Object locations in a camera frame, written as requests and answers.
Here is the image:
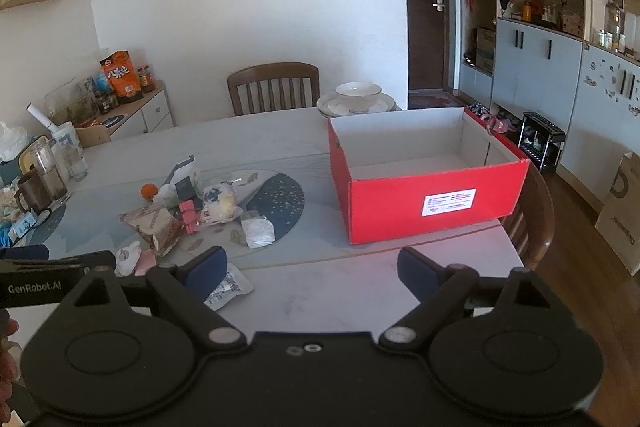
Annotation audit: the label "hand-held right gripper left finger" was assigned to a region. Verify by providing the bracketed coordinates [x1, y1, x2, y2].
[60, 246, 247, 353]

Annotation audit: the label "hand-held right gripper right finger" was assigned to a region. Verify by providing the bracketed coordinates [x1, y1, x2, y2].
[379, 247, 568, 351]

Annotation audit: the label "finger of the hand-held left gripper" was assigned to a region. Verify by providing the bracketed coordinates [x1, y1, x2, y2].
[0, 251, 117, 278]
[0, 245, 50, 261]

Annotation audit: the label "brown snack packet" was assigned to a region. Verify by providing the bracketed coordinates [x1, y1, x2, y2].
[119, 204, 185, 256]

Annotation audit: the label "blueberry bread packet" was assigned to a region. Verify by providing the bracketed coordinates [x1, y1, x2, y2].
[201, 183, 244, 226]

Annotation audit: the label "red cardboard box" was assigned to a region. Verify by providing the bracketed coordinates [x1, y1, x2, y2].
[327, 107, 531, 246]

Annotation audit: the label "white marble desktop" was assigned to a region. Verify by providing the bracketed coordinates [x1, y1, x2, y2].
[0, 106, 526, 338]

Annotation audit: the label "person's left hand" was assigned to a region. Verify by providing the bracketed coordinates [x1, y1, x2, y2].
[0, 317, 22, 414]

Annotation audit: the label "clear printed packet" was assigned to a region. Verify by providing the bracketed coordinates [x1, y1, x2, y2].
[204, 263, 254, 312]

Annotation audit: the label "crumpled white tissue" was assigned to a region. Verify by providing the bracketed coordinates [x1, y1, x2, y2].
[116, 242, 144, 277]

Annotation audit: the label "round blue placemat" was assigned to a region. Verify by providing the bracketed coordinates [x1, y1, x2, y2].
[0, 202, 69, 253]

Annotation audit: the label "small pink box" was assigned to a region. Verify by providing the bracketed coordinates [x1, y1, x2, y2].
[178, 201, 202, 235]

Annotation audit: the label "brown glass mug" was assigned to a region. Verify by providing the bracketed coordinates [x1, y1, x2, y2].
[14, 171, 44, 214]

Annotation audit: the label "white powder sachet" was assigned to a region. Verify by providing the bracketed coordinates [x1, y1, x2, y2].
[240, 213, 276, 249]

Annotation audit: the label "tall glass jar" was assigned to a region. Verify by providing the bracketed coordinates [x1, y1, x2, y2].
[32, 139, 70, 202]

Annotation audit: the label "oval dark blue placemat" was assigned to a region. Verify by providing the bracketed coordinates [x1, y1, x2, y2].
[192, 168, 306, 250]

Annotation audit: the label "printed drinking cup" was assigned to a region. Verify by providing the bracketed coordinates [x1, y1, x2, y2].
[50, 127, 87, 181]

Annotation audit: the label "white plastic bag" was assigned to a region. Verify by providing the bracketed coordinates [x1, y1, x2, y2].
[0, 122, 29, 162]

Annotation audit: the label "white paper roll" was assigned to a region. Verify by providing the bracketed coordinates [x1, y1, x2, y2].
[26, 104, 59, 132]

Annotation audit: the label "white sideboard cabinet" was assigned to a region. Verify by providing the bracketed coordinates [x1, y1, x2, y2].
[75, 81, 176, 148]

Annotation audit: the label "pink slippers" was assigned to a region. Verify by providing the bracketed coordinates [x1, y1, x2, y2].
[482, 114, 521, 136]

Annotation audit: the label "white gold-rimmed plate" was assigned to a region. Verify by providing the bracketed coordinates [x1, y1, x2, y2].
[320, 93, 396, 114]

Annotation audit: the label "orange snack bag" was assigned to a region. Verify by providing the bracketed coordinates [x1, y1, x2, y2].
[99, 51, 144, 105]

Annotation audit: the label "black shoe rack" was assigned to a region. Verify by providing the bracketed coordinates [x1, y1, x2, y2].
[520, 111, 566, 173]

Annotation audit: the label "red sauce jar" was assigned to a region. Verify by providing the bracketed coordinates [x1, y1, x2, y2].
[137, 65, 156, 94]

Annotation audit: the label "stack of white plates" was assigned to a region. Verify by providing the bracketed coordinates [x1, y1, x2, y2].
[316, 97, 397, 118]

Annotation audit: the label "white gold-rimmed bowl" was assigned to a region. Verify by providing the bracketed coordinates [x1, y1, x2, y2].
[335, 82, 382, 114]

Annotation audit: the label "wooden slatted chair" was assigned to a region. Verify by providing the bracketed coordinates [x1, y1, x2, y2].
[226, 63, 321, 118]

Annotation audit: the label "kraft paper bag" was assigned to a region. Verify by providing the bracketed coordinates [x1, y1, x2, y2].
[595, 152, 640, 276]

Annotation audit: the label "dark brown door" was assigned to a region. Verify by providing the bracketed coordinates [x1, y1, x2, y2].
[399, 0, 452, 96]

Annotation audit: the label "grey lower cabinet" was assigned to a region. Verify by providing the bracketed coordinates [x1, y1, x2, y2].
[492, 18, 585, 142]

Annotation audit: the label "brown cardboard carton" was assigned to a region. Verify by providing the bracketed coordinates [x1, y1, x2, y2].
[475, 27, 497, 74]

